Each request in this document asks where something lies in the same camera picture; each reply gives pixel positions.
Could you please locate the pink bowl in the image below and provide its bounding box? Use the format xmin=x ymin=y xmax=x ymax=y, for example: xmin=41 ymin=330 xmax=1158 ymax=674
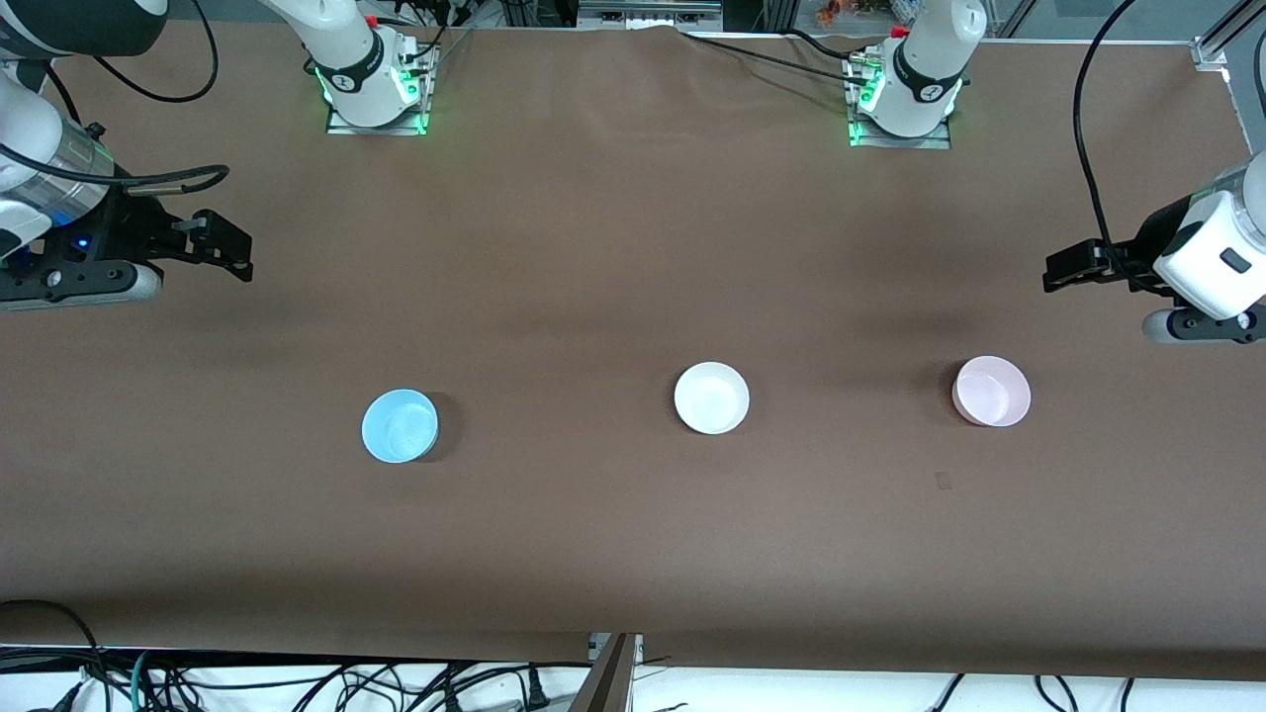
xmin=951 ymin=356 xmax=1033 ymax=428

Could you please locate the blue bowl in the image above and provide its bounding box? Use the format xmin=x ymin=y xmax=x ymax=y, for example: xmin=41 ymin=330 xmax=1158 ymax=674
xmin=361 ymin=388 xmax=440 ymax=465

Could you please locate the white bowl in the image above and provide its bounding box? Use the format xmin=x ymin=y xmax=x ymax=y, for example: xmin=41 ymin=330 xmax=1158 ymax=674
xmin=674 ymin=361 xmax=751 ymax=435

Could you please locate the aluminium corner profile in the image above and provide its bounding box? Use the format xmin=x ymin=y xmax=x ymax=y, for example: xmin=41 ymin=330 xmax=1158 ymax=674
xmin=1191 ymin=0 xmax=1266 ymax=72

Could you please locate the silver equipment box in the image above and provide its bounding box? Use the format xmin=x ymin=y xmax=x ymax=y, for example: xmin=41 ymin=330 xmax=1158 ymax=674
xmin=578 ymin=0 xmax=725 ymax=32

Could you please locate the brown table cover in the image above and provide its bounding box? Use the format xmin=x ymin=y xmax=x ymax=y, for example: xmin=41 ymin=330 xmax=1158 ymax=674
xmin=0 ymin=20 xmax=1266 ymax=683

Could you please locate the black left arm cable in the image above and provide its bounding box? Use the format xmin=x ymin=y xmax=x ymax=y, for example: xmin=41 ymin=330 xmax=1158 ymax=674
xmin=1074 ymin=0 xmax=1143 ymax=294

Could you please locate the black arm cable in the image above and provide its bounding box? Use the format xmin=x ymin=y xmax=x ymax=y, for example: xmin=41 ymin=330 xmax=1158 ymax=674
xmin=1074 ymin=0 xmax=1143 ymax=294
xmin=0 ymin=0 xmax=231 ymax=196

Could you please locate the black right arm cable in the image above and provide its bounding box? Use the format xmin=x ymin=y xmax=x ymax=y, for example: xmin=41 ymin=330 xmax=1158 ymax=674
xmin=0 ymin=0 xmax=231 ymax=196

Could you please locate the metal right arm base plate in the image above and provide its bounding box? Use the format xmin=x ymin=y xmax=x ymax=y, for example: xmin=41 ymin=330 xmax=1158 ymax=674
xmin=325 ymin=40 xmax=438 ymax=137

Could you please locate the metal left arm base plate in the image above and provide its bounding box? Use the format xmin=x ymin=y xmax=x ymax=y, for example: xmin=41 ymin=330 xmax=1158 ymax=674
xmin=847 ymin=54 xmax=954 ymax=151

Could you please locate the long black tabletop cable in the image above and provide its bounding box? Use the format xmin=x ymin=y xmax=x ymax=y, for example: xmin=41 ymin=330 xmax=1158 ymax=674
xmin=680 ymin=32 xmax=873 ymax=88

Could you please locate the thick black floor cable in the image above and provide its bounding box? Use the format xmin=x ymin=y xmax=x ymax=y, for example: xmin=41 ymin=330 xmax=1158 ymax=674
xmin=0 ymin=599 xmax=105 ymax=683

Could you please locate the aluminium frame profile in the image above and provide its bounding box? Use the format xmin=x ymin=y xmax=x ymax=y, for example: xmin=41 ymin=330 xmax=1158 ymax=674
xmin=569 ymin=633 xmax=644 ymax=712

